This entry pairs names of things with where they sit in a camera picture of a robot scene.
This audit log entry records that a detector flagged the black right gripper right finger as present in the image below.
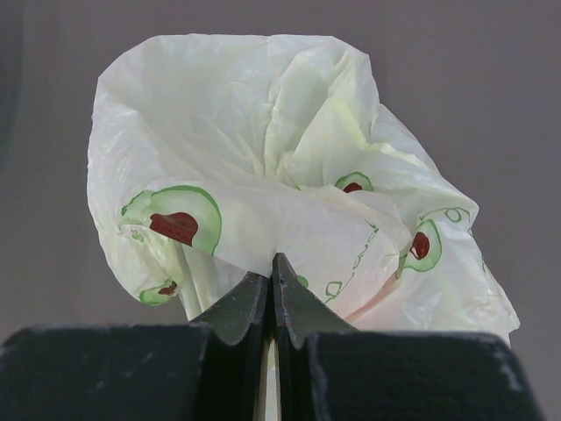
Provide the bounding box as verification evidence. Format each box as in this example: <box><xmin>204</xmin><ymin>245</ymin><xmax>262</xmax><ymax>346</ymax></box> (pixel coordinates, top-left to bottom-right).
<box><xmin>271</xmin><ymin>253</ymin><xmax>543</xmax><ymax>420</ymax></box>

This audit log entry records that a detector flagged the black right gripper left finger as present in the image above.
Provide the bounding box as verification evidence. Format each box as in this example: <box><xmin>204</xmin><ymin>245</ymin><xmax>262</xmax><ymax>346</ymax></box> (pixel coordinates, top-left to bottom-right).
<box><xmin>1</xmin><ymin>274</ymin><xmax>268</xmax><ymax>420</ymax></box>

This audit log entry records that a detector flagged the light green plastic bag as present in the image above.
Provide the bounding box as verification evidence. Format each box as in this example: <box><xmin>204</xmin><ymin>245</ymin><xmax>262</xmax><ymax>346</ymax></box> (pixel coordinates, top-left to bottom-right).
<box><xmin>87</xmin><ymin>34</ymin><xmax>520</xmax><ymax>338</ymax></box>

